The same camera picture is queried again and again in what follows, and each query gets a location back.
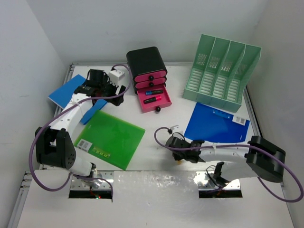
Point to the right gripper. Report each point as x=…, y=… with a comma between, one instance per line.
x=176, y=157

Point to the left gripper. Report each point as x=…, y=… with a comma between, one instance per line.
x=106, y=81

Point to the black pink drawer organizer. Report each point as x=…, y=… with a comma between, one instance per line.
x=144, y=60

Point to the blue black marker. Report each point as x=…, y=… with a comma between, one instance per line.
x=154, y=92

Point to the pink top drawer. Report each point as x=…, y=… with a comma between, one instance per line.
x=150, y=76

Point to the pink black highlighter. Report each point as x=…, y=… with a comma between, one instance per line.
x=152, y=99

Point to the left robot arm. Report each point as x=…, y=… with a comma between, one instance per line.
x=54, y=146

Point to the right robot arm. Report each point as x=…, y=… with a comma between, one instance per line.
x=257, y=158

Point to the dark blue clipboard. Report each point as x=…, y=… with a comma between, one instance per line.
x=213, y=125

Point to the light blue notebook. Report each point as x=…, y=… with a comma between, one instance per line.
x=63, y=95

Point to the pink middle drawer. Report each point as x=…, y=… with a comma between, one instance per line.
x=148, y=83

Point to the green plastic folder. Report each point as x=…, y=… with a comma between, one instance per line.
x=110, y=139

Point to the green file organizer rack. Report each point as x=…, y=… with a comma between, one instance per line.
x=220, y=72

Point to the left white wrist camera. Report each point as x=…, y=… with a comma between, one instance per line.
x=116, y=76

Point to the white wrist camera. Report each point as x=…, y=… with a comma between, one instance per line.
x=174, y=128
x=116, y=76

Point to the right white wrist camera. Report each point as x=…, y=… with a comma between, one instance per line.
x=174, y=128

